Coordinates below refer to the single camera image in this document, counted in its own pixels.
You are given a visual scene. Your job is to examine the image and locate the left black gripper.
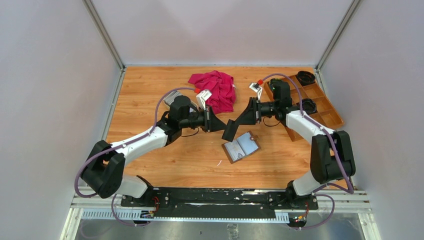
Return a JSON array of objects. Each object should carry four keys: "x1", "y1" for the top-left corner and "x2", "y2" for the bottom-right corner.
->
[{"x1": 179, "y1": 105, "x2": 227, "y2": 133}]

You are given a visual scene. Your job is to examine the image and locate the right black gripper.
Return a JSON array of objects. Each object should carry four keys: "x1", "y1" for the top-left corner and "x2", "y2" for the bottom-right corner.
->
[{"x1": 235, "y1": 97, "x2": 279, "y2": 126}]

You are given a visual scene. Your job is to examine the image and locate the black credit card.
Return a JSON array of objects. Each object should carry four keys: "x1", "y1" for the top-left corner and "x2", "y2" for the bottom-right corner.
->
[{"x1": 221, "y1": 119, "x2": 239, "y2": 142}]

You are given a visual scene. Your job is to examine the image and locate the brown leather card holder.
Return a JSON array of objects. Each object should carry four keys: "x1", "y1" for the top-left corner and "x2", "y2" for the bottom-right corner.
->
[{"x1": 221, "y1": 131, "x2": 261, "y2": 164}]

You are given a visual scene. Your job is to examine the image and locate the white VIP credit card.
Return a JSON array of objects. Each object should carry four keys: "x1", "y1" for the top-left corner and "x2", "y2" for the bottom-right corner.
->
[{"x1": 226, "y1": 141, "x2": 246, "y2": 162}]

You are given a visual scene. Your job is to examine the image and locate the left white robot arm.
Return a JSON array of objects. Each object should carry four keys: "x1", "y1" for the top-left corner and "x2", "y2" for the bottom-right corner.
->
[{"x1": 76, "y1": 95, "x2": 226, "y2": 207}]

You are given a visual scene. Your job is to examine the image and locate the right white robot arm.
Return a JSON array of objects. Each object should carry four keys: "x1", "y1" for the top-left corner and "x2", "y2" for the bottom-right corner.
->
[{"x1": 222, "y1": 78, "x2": 356, "y2": 209}]

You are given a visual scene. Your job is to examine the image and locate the beige card tray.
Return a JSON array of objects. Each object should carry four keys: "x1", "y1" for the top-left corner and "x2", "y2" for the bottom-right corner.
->
[{"x1": 168, "y1": 95, "x2": 198, "y2": 113}]

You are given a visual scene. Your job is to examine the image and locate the stack of credit cards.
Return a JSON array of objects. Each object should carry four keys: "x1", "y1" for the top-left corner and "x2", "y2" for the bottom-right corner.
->
[{"x1": 163, "y1": 90, "x2": 183, "y2": 107}]

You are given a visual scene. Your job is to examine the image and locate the crumpled pink cloth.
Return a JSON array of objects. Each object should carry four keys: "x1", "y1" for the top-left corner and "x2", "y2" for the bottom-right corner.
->
[{"x1": 188, "y1": 70, "x2": 237, "y2": 114}]

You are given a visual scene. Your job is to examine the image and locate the brown wooden compartment tray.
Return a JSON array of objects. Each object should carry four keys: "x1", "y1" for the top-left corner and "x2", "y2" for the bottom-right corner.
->
[{"x1": 263, "y1": 71, "x2": 344, "y2": 130}]

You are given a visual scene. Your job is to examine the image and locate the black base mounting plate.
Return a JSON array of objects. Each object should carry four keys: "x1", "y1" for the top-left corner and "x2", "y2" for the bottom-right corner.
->
[{"x1": 120, "y1": 187, "x2": 319, "y2": 219}]

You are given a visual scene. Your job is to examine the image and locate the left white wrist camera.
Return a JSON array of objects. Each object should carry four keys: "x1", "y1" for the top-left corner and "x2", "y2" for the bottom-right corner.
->
[{"x1": 194, "y1": 88, "x2": 212, "y2": 110}]

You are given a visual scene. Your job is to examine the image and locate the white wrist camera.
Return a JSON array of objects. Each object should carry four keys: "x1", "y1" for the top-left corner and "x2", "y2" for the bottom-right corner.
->
[
  {"x1": 194, "y1": 88, "x2": 212, "y2": 110},
  {"x1": 249, "y1": 79, "x2": 264, "y2": 100}
]

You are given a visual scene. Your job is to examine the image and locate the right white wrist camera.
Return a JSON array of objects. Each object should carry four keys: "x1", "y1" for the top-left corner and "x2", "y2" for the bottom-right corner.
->
[{"x1": 249, "y1": 79, "x2": 264, "y2": 100}]

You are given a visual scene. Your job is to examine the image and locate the black coiled cable middle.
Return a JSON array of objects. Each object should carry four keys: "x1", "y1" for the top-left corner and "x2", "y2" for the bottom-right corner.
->
[{"x1": 297, "y1": 97, "x2": 318, "y2": 116}]

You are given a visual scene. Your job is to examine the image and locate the black coiled cable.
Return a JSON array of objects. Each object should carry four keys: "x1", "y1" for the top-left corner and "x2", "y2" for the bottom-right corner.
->
[
  {"x1": 295, "y1": 70, "x2": 317, "y2": 87},
  {"x1": 297, "y1": 97, "x2": 318, "y2": 116}
]

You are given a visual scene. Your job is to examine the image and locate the black coiled cable back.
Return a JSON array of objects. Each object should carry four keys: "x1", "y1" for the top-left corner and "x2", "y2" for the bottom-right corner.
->
[{"x1": 295, "y1": 70, "x2": 317, "y2": 87}]

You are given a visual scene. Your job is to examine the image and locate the aluminium frame rail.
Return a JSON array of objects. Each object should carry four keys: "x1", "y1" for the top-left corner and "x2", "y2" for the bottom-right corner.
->
[{"x1": 71, "y1": 187, "x2": 372, "y2": 224}]

